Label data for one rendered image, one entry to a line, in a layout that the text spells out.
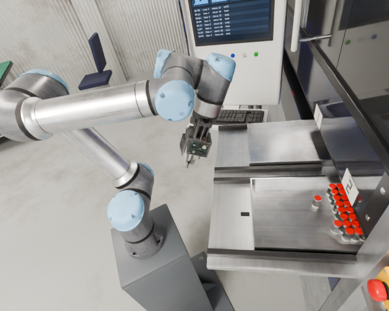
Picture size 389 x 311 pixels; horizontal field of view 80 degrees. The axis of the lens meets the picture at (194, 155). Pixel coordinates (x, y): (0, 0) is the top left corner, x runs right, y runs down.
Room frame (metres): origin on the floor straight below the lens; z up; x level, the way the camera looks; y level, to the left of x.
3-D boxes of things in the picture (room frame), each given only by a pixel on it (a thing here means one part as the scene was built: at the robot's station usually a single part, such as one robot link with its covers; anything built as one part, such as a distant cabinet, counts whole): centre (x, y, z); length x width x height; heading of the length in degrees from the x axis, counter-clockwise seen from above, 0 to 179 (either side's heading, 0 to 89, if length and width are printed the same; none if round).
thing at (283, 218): (0.38, -0.31, 0.90); 0.34 x 0.26 x 0.04; 73
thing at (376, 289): (0.12, -0.30, 0.99); 0.04 x 0.04 x 0.04; 73
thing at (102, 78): (3.37, 1.08, 0.47); 0.55 x 0.52 x 0.94; 107
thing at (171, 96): (0.48, 0.21, 1.36); 0.49 x 0.11 x 0.12; 81
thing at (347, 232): (0.35, -0.39, 0.90); 0.18 x 0.02 x 0.05; 163
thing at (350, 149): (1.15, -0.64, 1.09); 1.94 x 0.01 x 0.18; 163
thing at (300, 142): (0.70, -0.40, 0.90); 0.34 x 0.26 x 0.04; 73
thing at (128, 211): (0.49, 0.26, 0.96); 0.13 x 0.12 x 0.14; 171
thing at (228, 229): (0.56, -0.29, 0.87); 0.70 x 0.48 x 0.02; 163
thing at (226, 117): (1.12, -0.24, 0.82); 0.40 x 0.14 x 0.02; 62
